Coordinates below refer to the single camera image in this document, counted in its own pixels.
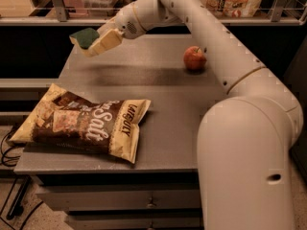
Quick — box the metal shelf rail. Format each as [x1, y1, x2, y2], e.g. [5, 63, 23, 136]
[0, 0, 307, 26]

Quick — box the grey drawer cabinet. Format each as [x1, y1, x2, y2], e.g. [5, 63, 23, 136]
[15, 34, 224, 230]

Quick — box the brown chip bag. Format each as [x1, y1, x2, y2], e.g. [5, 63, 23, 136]
[11, 84, 151, 163]

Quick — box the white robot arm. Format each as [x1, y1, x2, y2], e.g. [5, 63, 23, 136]
[88, 0, 303, 230]

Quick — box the upper drawer knob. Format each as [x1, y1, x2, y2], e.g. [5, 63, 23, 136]
[147, 196, 156, 209]

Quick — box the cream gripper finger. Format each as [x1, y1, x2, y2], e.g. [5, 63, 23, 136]
[97, 17, 116, 35]
[82, 29, 123, 57]

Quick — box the green and yellow sponge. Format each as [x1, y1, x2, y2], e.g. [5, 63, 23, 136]
[69, 28, 100, 49]

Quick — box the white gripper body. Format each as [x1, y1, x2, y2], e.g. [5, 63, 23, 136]
[114, 1, 149, 39]

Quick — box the red apple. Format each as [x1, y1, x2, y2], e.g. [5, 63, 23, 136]
[183, 46, 206, 71]

